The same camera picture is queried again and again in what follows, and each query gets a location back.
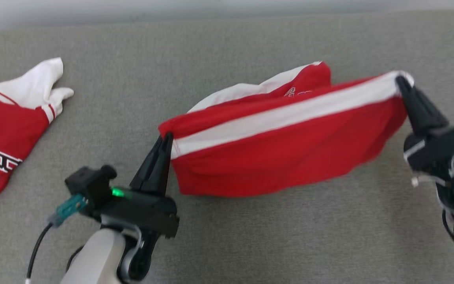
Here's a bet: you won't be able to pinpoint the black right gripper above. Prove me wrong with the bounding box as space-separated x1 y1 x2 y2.
396 77 454 178

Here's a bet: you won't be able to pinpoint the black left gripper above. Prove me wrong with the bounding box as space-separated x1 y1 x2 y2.
93 133 179 239

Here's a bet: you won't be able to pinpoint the red shorts white stripe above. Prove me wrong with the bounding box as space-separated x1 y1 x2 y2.
158 61 415 198

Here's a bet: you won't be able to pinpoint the red jersey white sleeves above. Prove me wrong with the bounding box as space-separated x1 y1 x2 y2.
0 57 74 209

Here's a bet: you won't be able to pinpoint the teal left cable connector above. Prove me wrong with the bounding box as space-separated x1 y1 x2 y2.
47 193 88 228

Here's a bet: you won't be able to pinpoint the thin black cable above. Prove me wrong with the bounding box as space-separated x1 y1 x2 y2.
25 222 54 281

